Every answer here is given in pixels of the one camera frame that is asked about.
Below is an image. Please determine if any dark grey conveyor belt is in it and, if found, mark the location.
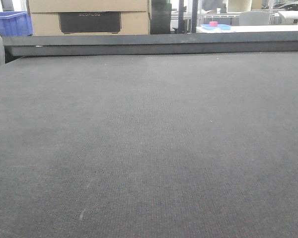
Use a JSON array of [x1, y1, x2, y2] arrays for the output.
[[0, 52, 298, 238]]

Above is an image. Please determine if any lower cardboard box black label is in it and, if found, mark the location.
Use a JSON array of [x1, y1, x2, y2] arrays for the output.
[[30, 12, 150, 36]]

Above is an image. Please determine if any upper cardboard box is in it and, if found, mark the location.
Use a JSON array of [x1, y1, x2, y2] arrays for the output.
[[28, 0, 151, 13]]

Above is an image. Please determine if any black equipment column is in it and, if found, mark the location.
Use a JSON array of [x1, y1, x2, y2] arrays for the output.
[[150, 0, 172, 35]]

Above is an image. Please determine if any pink tape roll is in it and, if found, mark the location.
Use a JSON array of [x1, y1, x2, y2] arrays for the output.
[[209, 21, 218, 27]]

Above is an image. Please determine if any blue plastic crate background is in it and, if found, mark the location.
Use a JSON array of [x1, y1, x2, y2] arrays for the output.
[[0, 11, 33, 36]]

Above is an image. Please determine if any white background table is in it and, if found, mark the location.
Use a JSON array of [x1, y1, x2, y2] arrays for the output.
[[196, 25, 298, 33]]

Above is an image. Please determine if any dark conveyor side rail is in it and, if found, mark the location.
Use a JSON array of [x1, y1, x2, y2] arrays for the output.
[[3, 31, 298, 57]]

